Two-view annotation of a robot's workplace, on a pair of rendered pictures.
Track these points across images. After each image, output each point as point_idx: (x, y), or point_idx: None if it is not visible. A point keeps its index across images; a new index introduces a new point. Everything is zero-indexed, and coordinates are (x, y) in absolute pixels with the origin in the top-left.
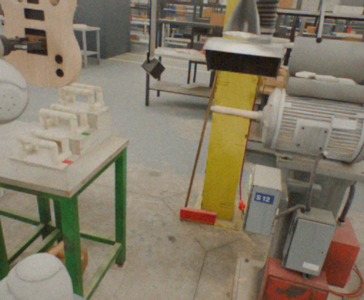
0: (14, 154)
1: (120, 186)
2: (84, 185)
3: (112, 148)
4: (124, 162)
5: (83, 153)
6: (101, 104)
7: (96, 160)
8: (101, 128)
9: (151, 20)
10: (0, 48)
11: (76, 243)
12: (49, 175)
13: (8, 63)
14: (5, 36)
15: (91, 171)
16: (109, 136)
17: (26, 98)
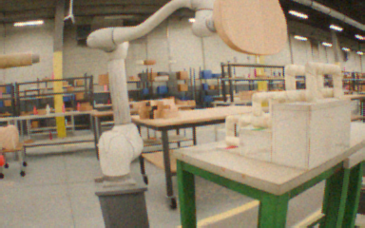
0: None
1: None
2: (190, 166)
3: (250, 170)
4: (265, 224)
5: (242, 153)
6: (298, 94)
7: (220, 161)
8: (282, 139)
9: None
10: (210, 21)
11: (182, 216)
12: (214, 146)
13: (105, 28)
14: None
15: (196, 157)
16: (300, 167)
17: (88, 40)
